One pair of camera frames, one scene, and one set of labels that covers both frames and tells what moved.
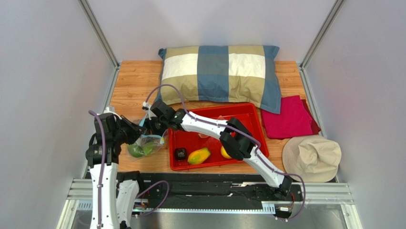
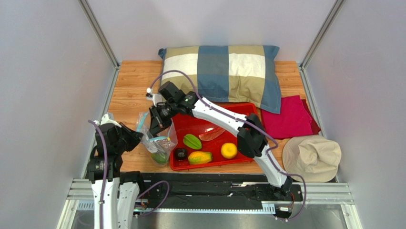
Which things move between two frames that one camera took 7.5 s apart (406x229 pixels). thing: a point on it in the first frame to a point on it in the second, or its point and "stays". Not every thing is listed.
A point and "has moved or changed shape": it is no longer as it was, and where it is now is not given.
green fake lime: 139,150 to 161,157
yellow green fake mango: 198,156 has moved or changed shape
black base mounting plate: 189,191 stays
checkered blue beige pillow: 238,74 stays
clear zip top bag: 146,142 has moved or changed shape
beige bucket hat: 315,158 stays
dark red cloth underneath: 315,127 stays
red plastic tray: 189,150 stays
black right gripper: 153,123 to 160,115
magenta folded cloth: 294,120 stays
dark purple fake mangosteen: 180,153 stays
